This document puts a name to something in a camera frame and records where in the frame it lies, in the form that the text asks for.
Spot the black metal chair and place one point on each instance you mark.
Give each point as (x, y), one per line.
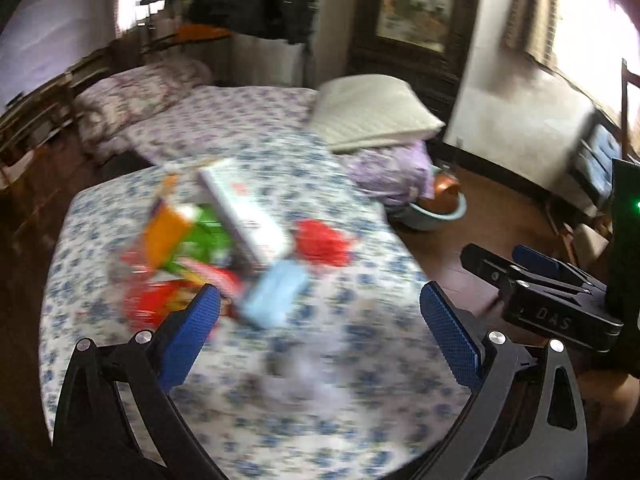
(159, 17)

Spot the green cardboard box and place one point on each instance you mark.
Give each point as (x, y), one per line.
(207, 241)

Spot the framed landscape painting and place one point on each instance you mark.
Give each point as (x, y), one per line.
(423, 42)

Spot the red plastic net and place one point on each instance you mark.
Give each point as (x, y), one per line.
(318, 243)

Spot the white long cardboard box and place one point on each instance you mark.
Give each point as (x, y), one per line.
(260, 238)

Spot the white quilted pillow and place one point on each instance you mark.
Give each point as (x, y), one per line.
(370, 111)

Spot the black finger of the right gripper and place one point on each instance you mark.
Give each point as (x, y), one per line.
(499, 271)

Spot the teal wash basin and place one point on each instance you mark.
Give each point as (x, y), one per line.
(447, 205)

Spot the purple floral bed sheet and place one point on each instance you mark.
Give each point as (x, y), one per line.
(211, 117)

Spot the clear red plastic bag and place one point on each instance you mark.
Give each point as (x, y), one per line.
(129, 267)

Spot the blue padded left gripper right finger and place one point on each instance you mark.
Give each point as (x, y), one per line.
(524, 418)

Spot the folded maroon floral duvet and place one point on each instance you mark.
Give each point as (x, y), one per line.
(123, 99)

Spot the blue floral bed quilt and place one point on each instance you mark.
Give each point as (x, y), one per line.
(397, 398)

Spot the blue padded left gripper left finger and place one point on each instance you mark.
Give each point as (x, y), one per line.
(92, 437)

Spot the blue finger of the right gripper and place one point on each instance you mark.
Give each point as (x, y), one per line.
(548, 267)

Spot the red snack wrapper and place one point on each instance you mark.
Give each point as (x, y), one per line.
(148, 301)

